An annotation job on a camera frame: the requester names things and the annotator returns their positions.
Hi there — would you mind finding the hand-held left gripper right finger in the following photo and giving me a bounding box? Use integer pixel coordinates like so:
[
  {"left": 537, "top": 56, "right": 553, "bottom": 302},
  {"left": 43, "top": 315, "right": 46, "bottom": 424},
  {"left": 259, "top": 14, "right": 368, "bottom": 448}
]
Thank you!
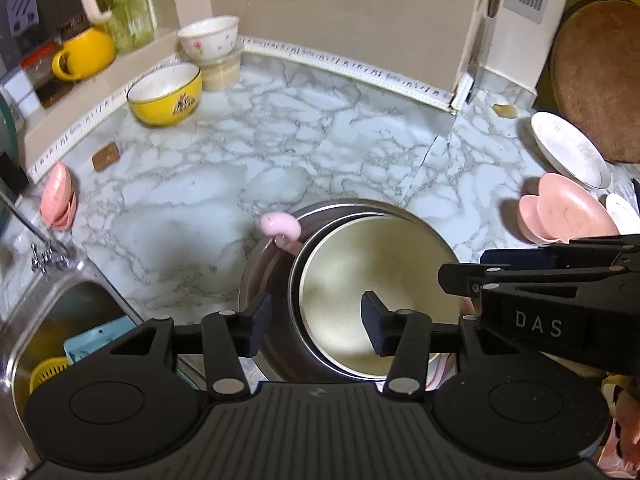
[{"left": 361, "top": 290, "right": 511, "bottom": 403}]

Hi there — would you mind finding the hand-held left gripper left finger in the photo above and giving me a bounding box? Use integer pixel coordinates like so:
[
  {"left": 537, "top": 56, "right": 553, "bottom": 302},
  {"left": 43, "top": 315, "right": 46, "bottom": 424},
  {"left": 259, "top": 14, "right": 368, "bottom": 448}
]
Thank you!
[{"left": 105, "top": 292, "right": 274, "bottom": 402}]

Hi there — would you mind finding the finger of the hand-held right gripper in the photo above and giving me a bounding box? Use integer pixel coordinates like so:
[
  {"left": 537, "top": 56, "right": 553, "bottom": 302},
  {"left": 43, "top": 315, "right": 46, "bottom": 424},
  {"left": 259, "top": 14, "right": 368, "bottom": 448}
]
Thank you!
[
  {"left": 437, "top": 261, "right": 640, "bottom": 297},
  {"left": 480, "top": 233, "right": 640, "bottom": 266}
]

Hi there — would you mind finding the small steel bowl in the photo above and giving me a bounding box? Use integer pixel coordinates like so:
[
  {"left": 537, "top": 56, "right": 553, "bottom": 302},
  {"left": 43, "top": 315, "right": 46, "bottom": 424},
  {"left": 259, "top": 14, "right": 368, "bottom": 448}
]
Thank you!
[{"left": 288, "top": 210, "right": 463, "bottom": 385}]

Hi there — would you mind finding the large steel bowl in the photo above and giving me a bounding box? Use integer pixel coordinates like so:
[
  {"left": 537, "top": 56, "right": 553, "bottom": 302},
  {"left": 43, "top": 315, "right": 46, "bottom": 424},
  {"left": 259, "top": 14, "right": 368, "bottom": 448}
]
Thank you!
[{"left": 238, "top": 198, "right": 466, "bottom": 386}]

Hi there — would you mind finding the pink heart-shaped dish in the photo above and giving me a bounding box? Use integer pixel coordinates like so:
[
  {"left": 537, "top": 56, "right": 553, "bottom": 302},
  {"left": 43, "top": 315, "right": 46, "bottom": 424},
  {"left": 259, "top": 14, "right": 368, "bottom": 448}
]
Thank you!
[{"left": 517, "top": 172, "right": 621, "bottom": 246}]

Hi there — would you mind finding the cream bowl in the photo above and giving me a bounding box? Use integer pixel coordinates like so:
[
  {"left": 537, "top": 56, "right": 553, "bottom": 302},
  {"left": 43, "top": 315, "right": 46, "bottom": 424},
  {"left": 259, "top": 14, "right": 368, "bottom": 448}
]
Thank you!
[{"left": 300, "top": 213, "right": 463, "bottom": 382}]

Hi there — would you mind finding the pink patterned plate with handle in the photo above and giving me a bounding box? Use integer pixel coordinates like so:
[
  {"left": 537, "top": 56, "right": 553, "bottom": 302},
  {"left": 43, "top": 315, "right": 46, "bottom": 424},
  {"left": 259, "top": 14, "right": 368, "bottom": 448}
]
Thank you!
[{"left": 258, "top": 212, "right": 453, "bottom": 393}]

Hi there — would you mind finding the large white gold-rimmed plate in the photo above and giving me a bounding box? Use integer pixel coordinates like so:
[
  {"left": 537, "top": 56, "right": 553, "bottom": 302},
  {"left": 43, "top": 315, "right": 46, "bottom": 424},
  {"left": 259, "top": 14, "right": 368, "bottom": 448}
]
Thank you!
[{"left": 530, "top": 111, "right": 612, "bottom": 191}]

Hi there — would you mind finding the small white gold-rimmed plate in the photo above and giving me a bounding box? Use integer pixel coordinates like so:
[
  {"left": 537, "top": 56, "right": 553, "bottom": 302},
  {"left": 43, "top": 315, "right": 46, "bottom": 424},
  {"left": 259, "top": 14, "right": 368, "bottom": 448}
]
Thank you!
[{"left": 605, "top": 192, "right": 640, "bottom": 236}]

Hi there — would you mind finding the blue plastic basket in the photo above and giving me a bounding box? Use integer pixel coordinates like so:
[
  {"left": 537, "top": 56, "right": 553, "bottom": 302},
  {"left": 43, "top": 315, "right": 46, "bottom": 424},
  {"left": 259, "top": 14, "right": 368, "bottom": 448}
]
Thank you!
[{"left": 64, "top": 317, "right": 138, "bottom": 363}]

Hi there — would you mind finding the steel sink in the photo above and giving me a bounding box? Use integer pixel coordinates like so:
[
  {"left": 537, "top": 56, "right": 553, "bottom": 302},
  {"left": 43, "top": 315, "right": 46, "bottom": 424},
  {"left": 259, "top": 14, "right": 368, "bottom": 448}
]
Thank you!
[{"left": 0, "top": 255, "right": 201, "bottom": 461}]

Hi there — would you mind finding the round wooden cutting board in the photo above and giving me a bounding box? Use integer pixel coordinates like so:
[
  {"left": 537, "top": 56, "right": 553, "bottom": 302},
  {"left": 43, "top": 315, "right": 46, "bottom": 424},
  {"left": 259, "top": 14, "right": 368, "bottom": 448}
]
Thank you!
[{"left": 549, "top": 0, "right": 640, "bottom": 165}]

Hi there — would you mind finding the yellow plastic basket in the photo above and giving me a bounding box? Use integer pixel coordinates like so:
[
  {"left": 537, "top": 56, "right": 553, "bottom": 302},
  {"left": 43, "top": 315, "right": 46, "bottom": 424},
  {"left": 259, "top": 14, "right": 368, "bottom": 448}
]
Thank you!
[{"left": 28, "top": 356, "right": 71, "bottom": 396}]

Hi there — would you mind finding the steel faucet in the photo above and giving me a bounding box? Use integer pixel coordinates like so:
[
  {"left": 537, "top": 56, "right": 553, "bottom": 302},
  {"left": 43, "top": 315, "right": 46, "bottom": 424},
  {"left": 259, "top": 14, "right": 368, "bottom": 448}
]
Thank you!
[{"left": 0, "top": 195, "right": 71, "bottom": 275}]

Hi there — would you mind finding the small brown block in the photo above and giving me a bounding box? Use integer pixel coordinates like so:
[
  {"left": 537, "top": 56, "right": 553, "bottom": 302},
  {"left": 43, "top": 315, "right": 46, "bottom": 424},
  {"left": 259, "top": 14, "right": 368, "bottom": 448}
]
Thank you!
[{"left": 91, "top": 141, "right": 122, "bottom": 171}]

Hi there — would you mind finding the pink plastic dish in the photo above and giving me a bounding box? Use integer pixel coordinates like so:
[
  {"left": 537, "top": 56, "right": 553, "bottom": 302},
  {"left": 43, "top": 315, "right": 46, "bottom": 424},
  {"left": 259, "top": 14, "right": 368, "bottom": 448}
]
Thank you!
[{"left": 39, "top": 161, "right": 79, "bottom": 231}]

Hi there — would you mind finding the yellow patterned bowl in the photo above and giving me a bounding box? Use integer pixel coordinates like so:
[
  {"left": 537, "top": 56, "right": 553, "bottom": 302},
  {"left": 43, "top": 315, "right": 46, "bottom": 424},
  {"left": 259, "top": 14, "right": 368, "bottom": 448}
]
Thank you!
[{"left": 126, "top": 62, "right": 203, "bottom": 127}]

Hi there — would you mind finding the music note edge tape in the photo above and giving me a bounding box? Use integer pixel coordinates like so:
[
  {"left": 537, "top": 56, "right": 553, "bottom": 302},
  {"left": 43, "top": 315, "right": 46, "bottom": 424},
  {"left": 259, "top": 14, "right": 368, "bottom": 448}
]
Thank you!
[{"left": 27, "top": 35, "right": 473, "bottom": 181}]

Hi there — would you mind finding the clear plastic container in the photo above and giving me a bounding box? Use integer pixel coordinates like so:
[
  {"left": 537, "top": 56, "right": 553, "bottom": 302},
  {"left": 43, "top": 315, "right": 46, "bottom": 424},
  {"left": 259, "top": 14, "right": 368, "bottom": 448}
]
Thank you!
[{"left": 197, "top": 42, "right": 245, "bottom": 92}]

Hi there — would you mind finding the white floral bowl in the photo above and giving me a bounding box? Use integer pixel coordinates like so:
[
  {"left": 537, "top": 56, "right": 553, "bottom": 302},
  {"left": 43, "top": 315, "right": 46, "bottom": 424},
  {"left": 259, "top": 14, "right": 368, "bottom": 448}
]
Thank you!
[{"left": 176, "top": 15, "right": 241, "bottom": 63}]

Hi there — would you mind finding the yellow mug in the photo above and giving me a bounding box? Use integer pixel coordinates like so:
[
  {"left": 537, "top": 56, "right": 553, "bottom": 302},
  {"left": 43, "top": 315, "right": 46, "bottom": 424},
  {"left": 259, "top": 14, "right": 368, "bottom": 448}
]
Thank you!
[{"left": 51, "top": 26, "right": 117, "bottom": 82}]

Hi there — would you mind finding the green bottle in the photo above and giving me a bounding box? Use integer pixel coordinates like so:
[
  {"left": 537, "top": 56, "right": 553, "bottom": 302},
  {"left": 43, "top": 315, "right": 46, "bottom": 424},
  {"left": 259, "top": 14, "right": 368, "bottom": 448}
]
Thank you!
[{"left": 79, "top": 0, "right": 156, "bottom": 54}]

